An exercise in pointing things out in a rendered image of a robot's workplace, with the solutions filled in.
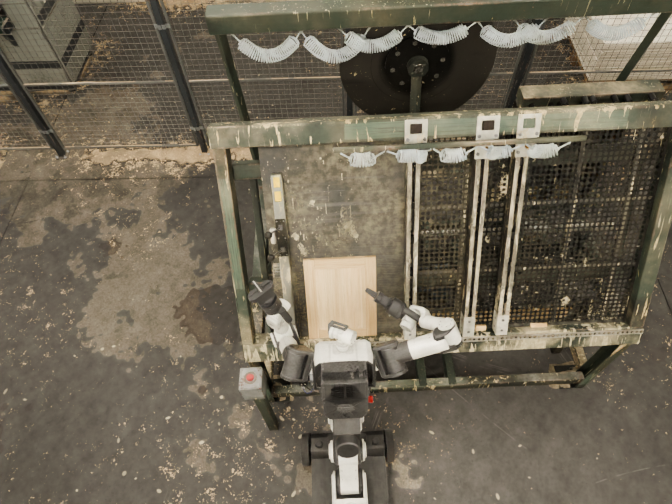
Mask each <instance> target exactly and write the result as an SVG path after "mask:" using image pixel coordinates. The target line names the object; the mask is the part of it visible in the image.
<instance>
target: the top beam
mask: <svg viewBox="0 0 672 504"><path fill-rule="evenodd" d="M537 113H542V118H541V125H540V132H539V133H557V132H578V131H598V130H619V129H639V128H660V127H672V100H667V101H646V102H626V103H605V104H585V105H565V106H544V107H524V108H503V109H483V110H463V111H442V112H422V113H401V114H381V115H360V116H340V117H320V118H299V119H279V120H258V121H238V122H218V123H211V124H209V125H208V126H207V127H206V133H207V139H208V145H209V148H210V149H229V148H250V147H270V146H291V145H311V144H332V143H352V142H373V141H393V140H405V120H414V119H428V133H427V139H434V138H455V137H475V136H476V127H477V117H478V116H496V115H500V127H499V135H516V134H517V124H518V116H519V114H537ZM535 120H536V118H524V121H523V128H535Z"/></svg>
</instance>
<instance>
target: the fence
mask: <svg viewBox="0 0 672 504"><path fill-rule="evenodd" d="M273 177H279V179H280V187H276V188H274V184H273ZM271 185H272V195H273V204H274V214H275V219H285V222H286V212H285V201H284V191H283V180H282V173H271ZM276 191H281V199H282V201H275V194H274V192H276ZM279 261H280V271H281V280H282V290H283V299H284V300H286V301H287V302H289V303H290V305H291V307H290V308H289V310H288V311H287V312H288V313H289V314H290V316H291V317H292V322H291V323H292V325H295V327H296V317H295V307H294V296H293V286H292V275H291V265H290V254H289V256H282V257H279Z"/></svg>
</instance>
